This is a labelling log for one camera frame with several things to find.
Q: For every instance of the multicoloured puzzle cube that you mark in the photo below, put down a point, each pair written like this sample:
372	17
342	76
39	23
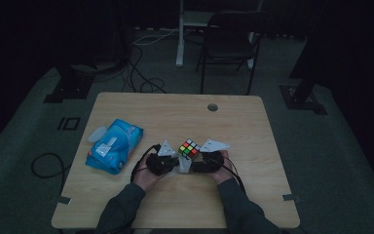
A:
189	148

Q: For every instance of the black stand base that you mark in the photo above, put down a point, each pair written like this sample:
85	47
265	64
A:
302	99
69	87

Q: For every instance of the blue wet wipes pack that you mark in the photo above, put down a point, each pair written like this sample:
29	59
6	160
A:
117	148

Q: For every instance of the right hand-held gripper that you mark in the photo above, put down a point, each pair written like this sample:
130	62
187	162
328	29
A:
209	162

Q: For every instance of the grey tape strip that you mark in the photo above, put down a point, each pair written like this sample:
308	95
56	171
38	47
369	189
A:
61	200

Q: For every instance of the person's left hand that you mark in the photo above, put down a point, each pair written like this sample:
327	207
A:
147	180

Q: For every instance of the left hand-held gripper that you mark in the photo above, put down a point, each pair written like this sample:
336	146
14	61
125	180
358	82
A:
160	164

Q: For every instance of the white wet wipe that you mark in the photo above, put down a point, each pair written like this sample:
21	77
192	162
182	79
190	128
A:
184	165

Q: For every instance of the black folding chair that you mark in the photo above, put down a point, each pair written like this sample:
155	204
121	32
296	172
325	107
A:
229	42

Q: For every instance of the person's right hand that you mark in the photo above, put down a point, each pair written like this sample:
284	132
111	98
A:
225	174

